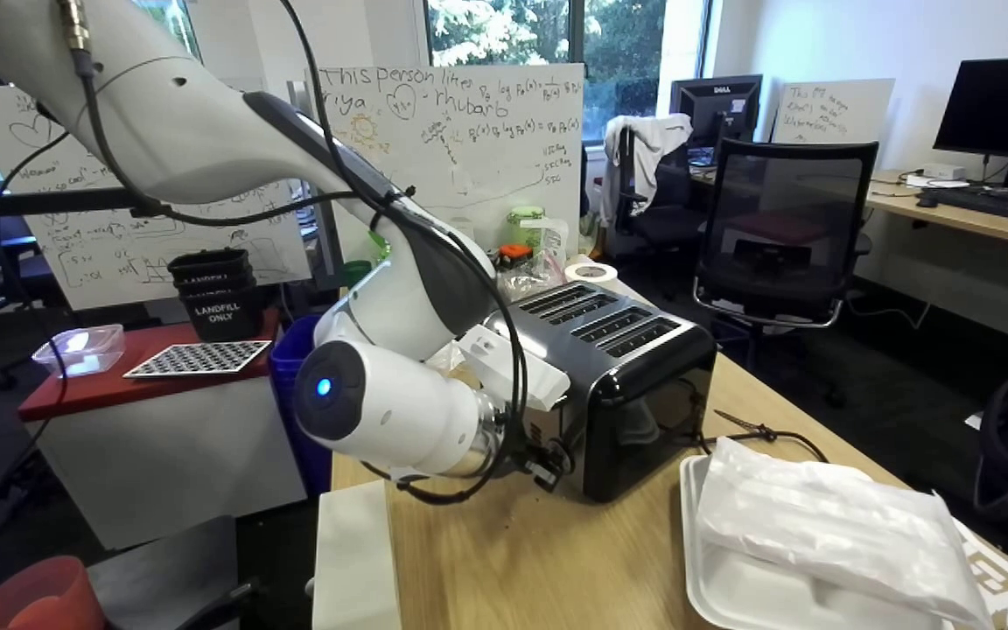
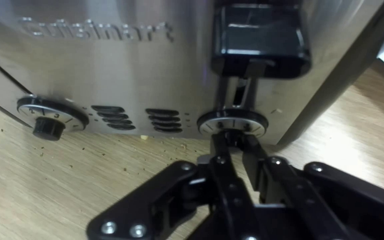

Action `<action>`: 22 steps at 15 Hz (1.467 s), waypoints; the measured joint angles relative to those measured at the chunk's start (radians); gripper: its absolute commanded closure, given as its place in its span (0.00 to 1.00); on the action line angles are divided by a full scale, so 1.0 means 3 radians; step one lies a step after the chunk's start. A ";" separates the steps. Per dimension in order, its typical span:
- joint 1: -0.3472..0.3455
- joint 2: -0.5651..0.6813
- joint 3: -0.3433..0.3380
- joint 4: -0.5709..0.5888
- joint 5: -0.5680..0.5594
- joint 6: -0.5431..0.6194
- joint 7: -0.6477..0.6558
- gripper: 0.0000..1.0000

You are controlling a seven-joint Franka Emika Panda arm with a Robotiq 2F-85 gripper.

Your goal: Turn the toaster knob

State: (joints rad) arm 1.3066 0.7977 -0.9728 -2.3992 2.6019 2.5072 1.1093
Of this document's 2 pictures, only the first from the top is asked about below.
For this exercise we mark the white rectangular box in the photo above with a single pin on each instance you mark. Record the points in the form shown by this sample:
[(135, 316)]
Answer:
[(352, 561)]

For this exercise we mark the white plastic shopping bag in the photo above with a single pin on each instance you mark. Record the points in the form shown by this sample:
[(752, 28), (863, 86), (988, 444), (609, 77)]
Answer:
[(831, 526)]

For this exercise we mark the checkerboard calibration sheet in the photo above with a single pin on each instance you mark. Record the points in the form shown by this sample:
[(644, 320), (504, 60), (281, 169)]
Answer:
[(192, 359)]

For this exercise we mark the white cloth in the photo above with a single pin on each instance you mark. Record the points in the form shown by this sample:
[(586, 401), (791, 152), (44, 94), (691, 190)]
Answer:
[(644, 145)]

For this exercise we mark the clear plastic container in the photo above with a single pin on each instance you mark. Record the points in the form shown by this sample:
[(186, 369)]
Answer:
[(77, 350)]

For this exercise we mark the red bucket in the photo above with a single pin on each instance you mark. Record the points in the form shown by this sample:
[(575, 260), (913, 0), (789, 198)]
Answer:
[(35, 596)]

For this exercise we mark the whiteboard with coloured drawings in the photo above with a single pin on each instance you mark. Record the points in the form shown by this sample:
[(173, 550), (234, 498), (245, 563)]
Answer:
[(504, 128)]

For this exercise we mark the small written whiteboard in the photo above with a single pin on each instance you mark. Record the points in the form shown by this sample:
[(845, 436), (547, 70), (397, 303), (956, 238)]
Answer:
[(831, 110)]

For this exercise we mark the black stacked container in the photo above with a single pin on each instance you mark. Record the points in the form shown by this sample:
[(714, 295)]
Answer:
[(215, 299)]

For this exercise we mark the clear jar green lid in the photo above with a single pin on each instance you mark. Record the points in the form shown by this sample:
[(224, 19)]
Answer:
[(522, 224)]

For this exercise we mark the small orange toy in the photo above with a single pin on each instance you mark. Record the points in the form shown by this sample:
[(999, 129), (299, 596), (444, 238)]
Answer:
[(511, 253)]

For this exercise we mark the whiteboard with dense writing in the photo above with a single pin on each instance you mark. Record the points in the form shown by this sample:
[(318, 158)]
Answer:
[(94, 264)]

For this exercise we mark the white tape roll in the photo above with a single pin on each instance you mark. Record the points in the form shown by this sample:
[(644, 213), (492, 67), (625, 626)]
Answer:
[(591, 269)]

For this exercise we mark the white wrist mounting block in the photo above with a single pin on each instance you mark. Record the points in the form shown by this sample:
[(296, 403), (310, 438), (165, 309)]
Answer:
[(507, 369)]

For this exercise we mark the silver black four-slot toaster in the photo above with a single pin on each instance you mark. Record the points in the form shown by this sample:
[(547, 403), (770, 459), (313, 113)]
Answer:
[(644, 407)]

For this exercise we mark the large black computer monitor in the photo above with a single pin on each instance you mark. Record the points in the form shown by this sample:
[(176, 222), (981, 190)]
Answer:
[(999, 107)]

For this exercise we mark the wooden desk with keyboard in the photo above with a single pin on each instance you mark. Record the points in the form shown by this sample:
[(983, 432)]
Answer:
[(969, 224)]

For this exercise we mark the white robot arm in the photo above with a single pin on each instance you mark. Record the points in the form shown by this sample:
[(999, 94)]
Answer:
[(386, 407)]

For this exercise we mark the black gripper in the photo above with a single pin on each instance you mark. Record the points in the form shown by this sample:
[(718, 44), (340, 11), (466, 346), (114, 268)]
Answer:
[(544, 442)]

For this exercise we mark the black mesh back chair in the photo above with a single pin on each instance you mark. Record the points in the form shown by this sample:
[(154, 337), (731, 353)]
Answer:
[(786, 222)]

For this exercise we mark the blue waste bin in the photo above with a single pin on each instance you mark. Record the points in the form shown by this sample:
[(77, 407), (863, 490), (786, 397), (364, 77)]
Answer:
[(310, 467)]

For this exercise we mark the red table top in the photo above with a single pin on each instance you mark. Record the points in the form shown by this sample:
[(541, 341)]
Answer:
[(94, 392)]

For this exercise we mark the black camera boom stand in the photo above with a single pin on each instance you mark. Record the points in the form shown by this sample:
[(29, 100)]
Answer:
[(14, 204)]

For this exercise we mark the black keyboard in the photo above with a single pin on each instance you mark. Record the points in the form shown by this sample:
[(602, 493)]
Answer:
[(978, 201)]

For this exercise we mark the dark chair under cloth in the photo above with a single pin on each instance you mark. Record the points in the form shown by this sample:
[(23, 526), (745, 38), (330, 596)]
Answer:
[(667, 213)]

